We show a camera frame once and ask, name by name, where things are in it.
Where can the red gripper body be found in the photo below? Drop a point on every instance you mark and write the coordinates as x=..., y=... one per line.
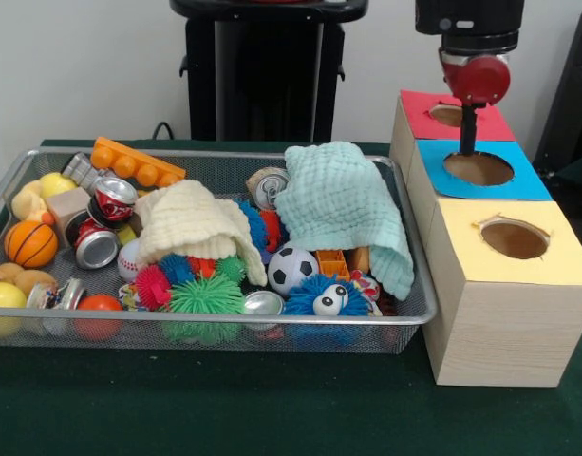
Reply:
x=482, y=78

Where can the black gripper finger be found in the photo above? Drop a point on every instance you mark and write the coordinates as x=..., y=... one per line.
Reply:
x=469, y=130

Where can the mint muslin cloth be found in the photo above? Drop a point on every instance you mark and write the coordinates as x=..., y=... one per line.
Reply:
x=338, y=209

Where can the cream muslin cloth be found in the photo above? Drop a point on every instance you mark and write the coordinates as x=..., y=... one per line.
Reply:
x=191, y=218

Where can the long orange toy block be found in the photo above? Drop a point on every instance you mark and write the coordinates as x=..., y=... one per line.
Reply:
x=129, y=164

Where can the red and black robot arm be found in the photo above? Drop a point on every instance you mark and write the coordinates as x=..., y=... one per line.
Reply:
x=471, y=24

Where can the wooden box with three holes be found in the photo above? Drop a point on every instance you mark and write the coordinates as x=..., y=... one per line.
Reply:
x=509, y=332

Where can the black equipment case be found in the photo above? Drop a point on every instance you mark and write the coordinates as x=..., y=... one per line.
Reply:
x=570, y=119

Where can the black and white soccer ball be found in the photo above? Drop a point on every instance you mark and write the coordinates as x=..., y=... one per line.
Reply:
x=290, y=273

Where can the blue spiky ball with eyes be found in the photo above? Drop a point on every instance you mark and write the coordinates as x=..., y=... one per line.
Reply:
x=302, y=304

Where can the green spiky rubber ball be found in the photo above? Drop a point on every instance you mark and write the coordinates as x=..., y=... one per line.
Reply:
x=207, y=297

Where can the dark green tablecloth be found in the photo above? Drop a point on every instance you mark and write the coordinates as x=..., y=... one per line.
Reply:
x=271, y=408

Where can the multicoloured spiky caterpillar toy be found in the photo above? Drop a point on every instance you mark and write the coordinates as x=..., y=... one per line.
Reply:
x=153, y=285

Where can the red soda can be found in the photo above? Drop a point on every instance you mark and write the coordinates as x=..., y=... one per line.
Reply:
x=115, y=197

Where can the red rubber ball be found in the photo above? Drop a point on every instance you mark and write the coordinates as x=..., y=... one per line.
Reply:
x=99, y=311

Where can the orange mini basketball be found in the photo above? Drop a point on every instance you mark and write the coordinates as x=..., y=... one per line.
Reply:
x=31, y=244

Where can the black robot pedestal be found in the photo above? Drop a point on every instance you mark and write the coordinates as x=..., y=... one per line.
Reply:
x=262, y=71

